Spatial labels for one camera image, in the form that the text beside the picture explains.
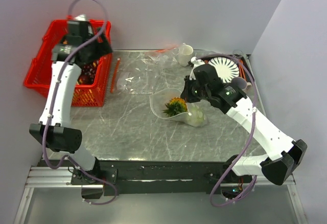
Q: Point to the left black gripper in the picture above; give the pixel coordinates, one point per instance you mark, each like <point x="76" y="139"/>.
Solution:
<point x="102" y="48"/>

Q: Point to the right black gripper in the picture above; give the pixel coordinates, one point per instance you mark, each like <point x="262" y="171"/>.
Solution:
<point x="186" y="94"/>

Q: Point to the toy pineapple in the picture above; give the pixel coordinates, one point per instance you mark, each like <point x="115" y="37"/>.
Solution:
<point x="175" y="106"/>

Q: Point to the polka dot zip bag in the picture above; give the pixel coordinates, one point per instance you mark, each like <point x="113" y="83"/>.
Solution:
<point x="158" y="101"/>

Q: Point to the toy green cabbage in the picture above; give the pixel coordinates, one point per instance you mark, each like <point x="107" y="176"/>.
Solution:
<point x="196" y="116"/>

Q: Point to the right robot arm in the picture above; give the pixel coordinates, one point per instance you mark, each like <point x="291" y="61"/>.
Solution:
<point x="282" y="155"/>

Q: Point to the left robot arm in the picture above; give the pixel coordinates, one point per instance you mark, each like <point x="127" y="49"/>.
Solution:
<point x="53" y="131"/>

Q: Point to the crumpled clear bag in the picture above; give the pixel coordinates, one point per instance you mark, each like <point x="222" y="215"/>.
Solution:
<point x="163" y="58"/>

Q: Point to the clear red-zipper bag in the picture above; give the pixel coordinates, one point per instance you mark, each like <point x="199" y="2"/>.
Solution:
<point x="135" y="76"/>

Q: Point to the toy grapes bunch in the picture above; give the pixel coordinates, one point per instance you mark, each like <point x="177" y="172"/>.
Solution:
<point x="88" y="73"/>

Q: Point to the striped white plate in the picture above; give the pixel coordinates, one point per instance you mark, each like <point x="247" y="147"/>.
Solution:
<point x="226" y="69"/>

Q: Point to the beige purple mug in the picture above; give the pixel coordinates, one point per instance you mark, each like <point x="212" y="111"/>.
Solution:
<point x="241" y="83"/>

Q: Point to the orange spoon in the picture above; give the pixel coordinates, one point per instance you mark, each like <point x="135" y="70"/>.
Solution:
<point x="242" y="72"/>

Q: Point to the black tray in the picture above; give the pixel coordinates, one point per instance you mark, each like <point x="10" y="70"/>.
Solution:
<point x="238" y="60"/>

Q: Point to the clear glass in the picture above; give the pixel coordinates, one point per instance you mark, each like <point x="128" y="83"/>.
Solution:
<point x="237" y="52"/>

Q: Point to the red plastic basket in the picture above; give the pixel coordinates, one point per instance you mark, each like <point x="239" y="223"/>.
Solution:
<point x="91" y="85"/>

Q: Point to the black base frame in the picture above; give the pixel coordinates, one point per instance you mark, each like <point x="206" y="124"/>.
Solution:
<point x="149" y="177"/>

